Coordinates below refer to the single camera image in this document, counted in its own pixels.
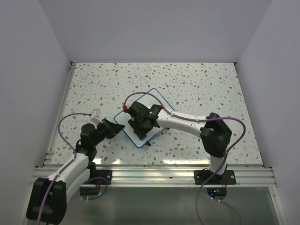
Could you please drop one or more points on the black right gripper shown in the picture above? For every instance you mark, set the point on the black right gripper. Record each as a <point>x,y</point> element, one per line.
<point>132,122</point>

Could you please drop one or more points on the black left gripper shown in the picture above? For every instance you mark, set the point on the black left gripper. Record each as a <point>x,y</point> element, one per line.
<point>112,129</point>

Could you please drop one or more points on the blue framed whiteboard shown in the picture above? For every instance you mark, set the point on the blue framed whiteboard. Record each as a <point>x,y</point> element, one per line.
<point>152,97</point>

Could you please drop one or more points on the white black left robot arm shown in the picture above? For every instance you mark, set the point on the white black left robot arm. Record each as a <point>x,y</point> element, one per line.
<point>50,196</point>

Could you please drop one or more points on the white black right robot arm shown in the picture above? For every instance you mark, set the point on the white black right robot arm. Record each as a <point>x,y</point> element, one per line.
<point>212,130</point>

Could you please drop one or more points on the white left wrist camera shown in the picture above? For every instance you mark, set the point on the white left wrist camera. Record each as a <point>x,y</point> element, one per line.
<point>95,117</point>

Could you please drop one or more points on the red white right wrist camera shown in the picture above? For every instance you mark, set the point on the red white right wrist camera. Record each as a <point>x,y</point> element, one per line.
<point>125,108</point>

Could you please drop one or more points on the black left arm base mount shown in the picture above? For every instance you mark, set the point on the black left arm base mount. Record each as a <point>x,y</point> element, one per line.
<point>99,176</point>

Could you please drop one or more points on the aluminium table edge rail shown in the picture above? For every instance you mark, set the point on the aluminium table edge rail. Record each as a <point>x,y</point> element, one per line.
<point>58,113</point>

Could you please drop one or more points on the front aluminium frame rail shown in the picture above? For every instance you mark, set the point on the front aluminium frame rail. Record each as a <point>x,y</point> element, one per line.
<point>183,176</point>

